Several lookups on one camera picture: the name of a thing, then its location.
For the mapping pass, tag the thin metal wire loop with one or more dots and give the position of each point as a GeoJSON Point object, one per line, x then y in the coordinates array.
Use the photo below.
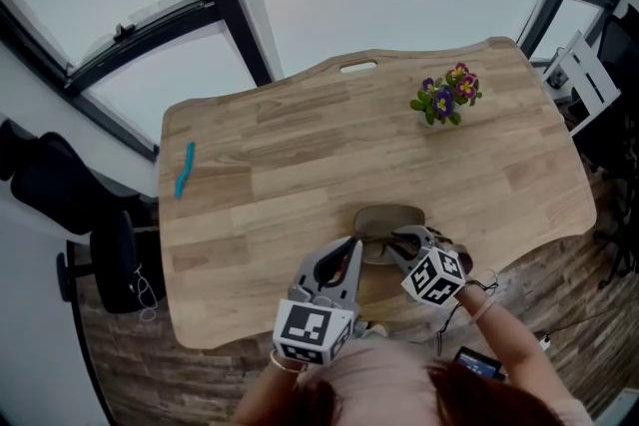
{"type": "Point", "coordinates": [374, 259]}

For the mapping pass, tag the brown glasses case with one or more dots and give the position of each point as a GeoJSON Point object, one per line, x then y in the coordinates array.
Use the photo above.
{"type": "Point", "coordinates": [389, 217]}

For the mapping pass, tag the teal plastic stick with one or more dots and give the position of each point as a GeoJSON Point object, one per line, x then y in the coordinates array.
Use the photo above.
{"type": "Point", "coordinates": [186, 169]}

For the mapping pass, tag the potted purple flowers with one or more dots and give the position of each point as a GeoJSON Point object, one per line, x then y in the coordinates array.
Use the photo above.
{"type": "Point", "coordinates": [444, 100]}

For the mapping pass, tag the person's right forearm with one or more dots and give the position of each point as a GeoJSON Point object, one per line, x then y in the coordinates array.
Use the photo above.
{"type": "Point", "coordinates": [514, 349]}

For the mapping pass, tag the black device with screen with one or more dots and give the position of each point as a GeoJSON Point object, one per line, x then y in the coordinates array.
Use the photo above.
{"type": "Point", "coordinates": [476, 364]}

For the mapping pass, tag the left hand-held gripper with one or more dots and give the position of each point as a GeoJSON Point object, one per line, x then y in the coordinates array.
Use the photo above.
{"type": "Point", "coordinates": [309, 329]}

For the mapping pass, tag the white power strip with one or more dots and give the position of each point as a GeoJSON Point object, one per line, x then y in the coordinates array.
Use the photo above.
{"type": "Point", "coordinates": [544, 342]}

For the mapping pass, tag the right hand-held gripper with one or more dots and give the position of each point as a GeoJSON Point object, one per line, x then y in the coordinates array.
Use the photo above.
{"type": "Point", "coordinates": [437, 277]}

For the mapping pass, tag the white wooden chair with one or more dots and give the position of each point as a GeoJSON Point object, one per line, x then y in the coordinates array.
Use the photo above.
{"type": "Point", "coordinates": [589, 75]}

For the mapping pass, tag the person's left forearm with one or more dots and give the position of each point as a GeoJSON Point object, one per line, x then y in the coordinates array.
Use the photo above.
{"type": "Point", "coordinates": [264, 389]}

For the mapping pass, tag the person's tan shoe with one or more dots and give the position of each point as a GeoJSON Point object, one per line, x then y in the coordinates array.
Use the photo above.
{"type": "Point", "coordinates": [377, 329]}

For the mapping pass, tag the pink wrist band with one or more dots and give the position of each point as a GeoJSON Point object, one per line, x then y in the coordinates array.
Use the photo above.
{"type": "Point", "coordinates": [484, 311]}

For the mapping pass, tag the person's light top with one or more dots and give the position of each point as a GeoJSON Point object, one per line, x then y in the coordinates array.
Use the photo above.
{"type": "Point", "coordinates": [379, 379]}

